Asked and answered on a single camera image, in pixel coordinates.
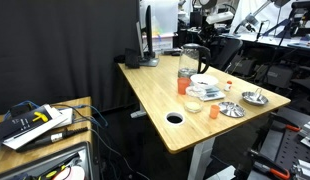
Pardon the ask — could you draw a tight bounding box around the steel saucepan with wire handle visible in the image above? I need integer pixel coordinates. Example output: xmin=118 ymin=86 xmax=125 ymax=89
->
xmin=241 ymin=87 xmax=270 ymax=107

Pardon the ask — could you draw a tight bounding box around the black book yellow print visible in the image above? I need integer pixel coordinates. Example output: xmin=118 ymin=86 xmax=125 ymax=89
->
xmin=0 ymin=105 xmax=59 ymax=144

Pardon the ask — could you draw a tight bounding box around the grey hanging cable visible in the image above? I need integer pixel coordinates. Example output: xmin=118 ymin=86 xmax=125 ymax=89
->
xmin=88 ymin=128 xmax=150 ymax=180

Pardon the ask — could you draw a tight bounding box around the white power strip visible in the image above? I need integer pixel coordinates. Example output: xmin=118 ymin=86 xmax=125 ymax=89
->
xmin=205 ymin=11 xmax=235 ymax=25

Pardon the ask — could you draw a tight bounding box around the white table foot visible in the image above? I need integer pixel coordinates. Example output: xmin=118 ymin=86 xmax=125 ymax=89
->
xmin=129 ymin=102 xmax=148 ymax=120

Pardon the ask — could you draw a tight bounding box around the black flat device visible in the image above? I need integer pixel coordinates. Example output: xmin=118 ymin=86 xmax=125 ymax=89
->
xmin=163 ymin=48 xmax=183 ymax=57

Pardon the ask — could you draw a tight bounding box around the large orange plastic cup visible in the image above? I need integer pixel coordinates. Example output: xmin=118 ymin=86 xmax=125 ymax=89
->
xmin=176 ymin=77 xmax=192 ymax=96

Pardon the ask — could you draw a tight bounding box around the black pen shaped tool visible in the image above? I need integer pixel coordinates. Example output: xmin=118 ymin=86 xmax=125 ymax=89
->
xmin=15 ymin=126 xmax=89 ymax=154

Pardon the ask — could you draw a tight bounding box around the grey digital kitchen scale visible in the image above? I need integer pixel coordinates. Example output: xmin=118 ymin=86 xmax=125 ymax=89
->
xmin=198 ymin=85 xmax=227 ymax=102

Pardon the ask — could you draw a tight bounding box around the glass electric kettle black handle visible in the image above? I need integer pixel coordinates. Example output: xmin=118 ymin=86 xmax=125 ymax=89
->
xmin=177 ymin=43 xmax=212 ymax=80

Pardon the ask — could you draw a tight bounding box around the small orange plastic cup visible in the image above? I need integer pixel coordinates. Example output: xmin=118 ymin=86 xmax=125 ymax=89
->
xmin=209 ymin=104 xmax=221 ymax=120

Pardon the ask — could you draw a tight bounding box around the black perforated tool board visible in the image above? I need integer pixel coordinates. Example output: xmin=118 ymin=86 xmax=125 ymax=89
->
xmin=251 ymin=109 xmax=310 ymax=180

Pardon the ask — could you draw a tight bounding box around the grey tool bin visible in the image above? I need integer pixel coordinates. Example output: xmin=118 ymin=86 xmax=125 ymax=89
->
xmin=0 ymin=141 xmax=96 ymax=180

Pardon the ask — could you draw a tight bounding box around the black speaker box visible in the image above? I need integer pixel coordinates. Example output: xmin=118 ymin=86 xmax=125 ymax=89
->
xmin=124 ymin=47 xmax=141 ymax=70

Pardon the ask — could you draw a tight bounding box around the black office chair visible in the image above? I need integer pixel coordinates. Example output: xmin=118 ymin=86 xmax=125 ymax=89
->
xmin=210 ymin=37 xmax=245 ymax=73

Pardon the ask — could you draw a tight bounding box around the clear jar with yellow contents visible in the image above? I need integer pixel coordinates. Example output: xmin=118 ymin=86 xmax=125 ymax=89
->
xmin=183 ymin=85 xmax=208 ymax=114

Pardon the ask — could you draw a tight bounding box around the white table leg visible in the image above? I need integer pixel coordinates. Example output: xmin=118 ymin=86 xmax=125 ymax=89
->
xmin=187 ymin=137 xmax=217 ymax=180

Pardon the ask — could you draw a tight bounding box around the small white bottle orange cap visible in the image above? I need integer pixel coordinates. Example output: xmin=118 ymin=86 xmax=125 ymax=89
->
xmin=223 ymin=80 xmax=233 ymax=93

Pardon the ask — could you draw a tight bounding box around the white ceramic bowl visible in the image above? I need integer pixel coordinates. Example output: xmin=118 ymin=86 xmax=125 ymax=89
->
xmin=189 ymin=73 xmax=219 ymax=90

